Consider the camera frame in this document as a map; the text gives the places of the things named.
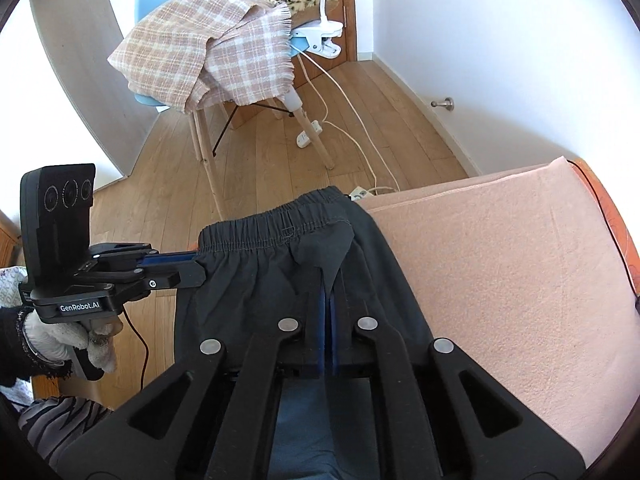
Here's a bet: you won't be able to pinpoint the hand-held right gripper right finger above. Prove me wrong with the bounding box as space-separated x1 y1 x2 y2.
326 266 586 480

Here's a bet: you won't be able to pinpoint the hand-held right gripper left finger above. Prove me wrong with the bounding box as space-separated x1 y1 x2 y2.
52 266 330 480

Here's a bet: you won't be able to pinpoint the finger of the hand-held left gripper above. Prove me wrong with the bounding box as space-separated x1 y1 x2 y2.
95 261 207 304
90 242 201 267

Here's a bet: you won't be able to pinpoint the dark blue pants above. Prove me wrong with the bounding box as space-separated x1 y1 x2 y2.
172 186 437 480

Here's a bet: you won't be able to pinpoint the person's left hand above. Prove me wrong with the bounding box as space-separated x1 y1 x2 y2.
22 310 122 374

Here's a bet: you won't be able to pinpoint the leaf print white cloth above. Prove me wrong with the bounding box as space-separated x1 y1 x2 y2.
0 264 27 307

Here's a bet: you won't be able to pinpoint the person's striped trouser leg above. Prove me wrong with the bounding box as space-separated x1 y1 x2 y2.
17 394 117 467

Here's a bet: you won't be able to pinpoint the pink blanket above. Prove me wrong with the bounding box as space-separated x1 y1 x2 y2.
357 156 639 468

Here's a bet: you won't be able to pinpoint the light grey wardrobe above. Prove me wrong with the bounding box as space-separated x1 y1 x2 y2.
27 0 168 183

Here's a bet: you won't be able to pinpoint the beige plaid blanket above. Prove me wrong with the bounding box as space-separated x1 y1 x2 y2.
107 0 294 114

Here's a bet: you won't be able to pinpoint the white clamp lamp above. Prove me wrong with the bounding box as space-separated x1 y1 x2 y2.
289 0 347 59

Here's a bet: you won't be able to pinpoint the leopard print cloth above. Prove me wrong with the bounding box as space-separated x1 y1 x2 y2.
251 0 341 29

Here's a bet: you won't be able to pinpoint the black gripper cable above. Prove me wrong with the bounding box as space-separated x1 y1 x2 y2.
120 309 150 396

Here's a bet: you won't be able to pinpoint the white inline switch box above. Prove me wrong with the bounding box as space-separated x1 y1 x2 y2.
296 119 324 149

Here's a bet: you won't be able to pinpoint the white cable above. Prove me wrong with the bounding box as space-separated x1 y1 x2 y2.
299 47 402 192
320 119 379 187
294 49 330 123

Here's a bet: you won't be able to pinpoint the thin black cable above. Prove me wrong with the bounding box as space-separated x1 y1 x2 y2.
575 162 640 317

